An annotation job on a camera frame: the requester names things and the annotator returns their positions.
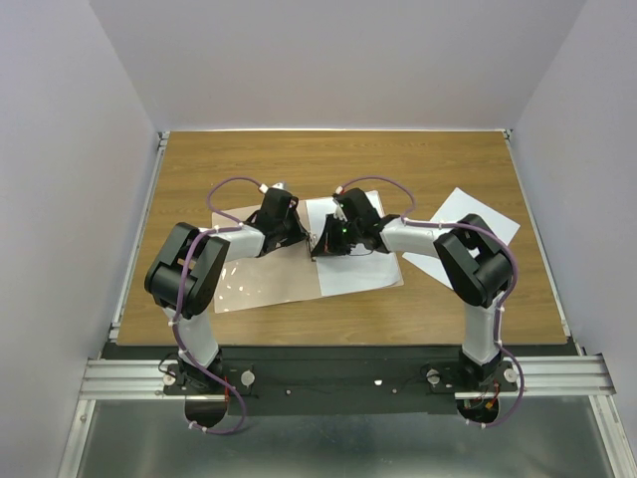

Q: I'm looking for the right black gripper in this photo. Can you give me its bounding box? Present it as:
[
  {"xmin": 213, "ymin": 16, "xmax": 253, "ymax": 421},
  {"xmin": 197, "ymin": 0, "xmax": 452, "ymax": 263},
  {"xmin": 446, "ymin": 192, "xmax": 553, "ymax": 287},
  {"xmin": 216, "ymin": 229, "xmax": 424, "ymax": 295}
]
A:
[{"xmin": 313, "ymin": 214, "xmax": 361, "ymax": 258}]

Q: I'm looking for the metal folder clip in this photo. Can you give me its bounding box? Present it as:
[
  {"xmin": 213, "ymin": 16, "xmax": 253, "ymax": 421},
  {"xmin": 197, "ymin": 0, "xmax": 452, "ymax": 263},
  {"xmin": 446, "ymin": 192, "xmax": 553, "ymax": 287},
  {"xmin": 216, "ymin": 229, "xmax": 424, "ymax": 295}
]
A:
[{"xmin": 308, "ymin": 232, "xmax": 319, "ymax": 262}]

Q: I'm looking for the white paper sheet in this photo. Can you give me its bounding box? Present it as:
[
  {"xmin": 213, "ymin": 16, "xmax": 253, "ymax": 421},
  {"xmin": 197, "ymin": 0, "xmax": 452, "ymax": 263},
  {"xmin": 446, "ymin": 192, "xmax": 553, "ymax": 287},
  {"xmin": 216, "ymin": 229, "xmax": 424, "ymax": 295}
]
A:
[
  {"xmin": 307, "ymin": 190, "xmax": 403, "ymax": 297},
  {"xmin": 401, "ymin": 186, "xmax": 522, "ymax": 295}
]

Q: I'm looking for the beige paper folder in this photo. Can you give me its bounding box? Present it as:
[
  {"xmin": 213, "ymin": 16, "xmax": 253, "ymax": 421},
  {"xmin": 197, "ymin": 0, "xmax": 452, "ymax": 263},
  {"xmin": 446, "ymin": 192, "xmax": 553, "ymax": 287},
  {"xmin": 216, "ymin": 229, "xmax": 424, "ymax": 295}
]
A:
[{"xmin": 211, "ymin": 188, "xmax": 404, "ymax": 314}]

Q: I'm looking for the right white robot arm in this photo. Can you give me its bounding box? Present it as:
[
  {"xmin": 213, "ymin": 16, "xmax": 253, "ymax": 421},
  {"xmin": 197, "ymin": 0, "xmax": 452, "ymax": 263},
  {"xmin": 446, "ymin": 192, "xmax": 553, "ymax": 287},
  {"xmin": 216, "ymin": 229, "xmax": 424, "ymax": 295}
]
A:
[{"xmin": 310, "ymin": 188, "xmax": 519, "ymax": 390}]

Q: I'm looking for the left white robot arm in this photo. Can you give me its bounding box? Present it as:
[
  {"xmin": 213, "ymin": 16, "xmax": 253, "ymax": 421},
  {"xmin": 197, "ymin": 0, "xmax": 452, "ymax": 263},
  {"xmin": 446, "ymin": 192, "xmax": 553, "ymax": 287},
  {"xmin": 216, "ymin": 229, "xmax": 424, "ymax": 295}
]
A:
[{"xmin": 144, "ymin": 187, "xmax": 308, "ymax": 393}]

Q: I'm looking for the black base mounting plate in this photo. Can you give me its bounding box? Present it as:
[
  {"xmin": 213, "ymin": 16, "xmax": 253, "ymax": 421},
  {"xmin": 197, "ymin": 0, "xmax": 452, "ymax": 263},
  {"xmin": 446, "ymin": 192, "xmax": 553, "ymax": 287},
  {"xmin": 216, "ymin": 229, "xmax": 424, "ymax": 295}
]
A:
[{"xmin": 159, "ymin": 347, "xmax": 525, "ymax": 423}]

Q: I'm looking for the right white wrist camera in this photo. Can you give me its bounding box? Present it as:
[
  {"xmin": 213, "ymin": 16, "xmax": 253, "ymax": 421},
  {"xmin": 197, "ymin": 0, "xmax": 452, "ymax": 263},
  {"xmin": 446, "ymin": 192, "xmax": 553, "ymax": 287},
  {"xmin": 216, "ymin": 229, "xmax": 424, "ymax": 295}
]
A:
[{"xmin": 332, "ymin": 186, "xmax": 347, "ymax": 222}]

